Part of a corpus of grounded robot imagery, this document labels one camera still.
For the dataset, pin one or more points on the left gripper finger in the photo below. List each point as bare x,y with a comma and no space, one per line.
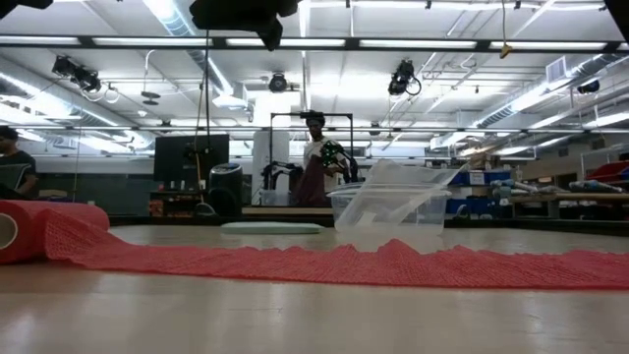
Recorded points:
270,37

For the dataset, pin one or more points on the standing person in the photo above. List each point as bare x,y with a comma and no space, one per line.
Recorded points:
317,162

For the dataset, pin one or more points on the grey wrapped bundle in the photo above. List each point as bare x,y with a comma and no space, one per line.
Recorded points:
521,187
594,187

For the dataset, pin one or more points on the clear plastic zipper bag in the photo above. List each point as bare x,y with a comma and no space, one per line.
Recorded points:
408,177

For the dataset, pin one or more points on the red elastic bandage roll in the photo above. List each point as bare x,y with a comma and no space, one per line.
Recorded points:
295,263

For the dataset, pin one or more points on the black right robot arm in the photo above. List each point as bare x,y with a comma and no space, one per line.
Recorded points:
621,12

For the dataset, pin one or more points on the white air vent grille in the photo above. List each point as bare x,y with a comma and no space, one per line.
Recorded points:
556,70

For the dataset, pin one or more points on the dark shelf with items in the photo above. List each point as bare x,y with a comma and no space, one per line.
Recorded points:
172,204

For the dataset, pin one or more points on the small black hanging device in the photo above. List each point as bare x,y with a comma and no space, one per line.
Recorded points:
588,87

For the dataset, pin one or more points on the long light bar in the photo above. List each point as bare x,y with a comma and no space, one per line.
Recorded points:
417,44

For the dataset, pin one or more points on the clear plastic food container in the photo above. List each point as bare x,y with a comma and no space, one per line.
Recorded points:
437,216

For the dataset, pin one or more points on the black background robot arm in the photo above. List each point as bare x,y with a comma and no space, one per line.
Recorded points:
280,172
353,169

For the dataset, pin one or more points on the red storage bin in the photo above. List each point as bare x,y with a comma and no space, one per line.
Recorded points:
609,173

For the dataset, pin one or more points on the yellow hanging tag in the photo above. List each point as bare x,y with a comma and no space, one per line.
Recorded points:
505,50

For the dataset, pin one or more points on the seated person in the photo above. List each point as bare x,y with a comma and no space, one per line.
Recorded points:
15,167

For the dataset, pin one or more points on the mint green container lid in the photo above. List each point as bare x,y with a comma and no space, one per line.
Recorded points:
270,228

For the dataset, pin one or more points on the black hanging camera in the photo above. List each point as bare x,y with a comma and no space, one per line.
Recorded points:
400,81
83,78
277,83

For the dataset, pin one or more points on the blue storage bin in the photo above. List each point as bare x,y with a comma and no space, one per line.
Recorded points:
486,177
481,205

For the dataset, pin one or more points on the wooden workbench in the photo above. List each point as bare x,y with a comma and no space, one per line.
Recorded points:
580,198

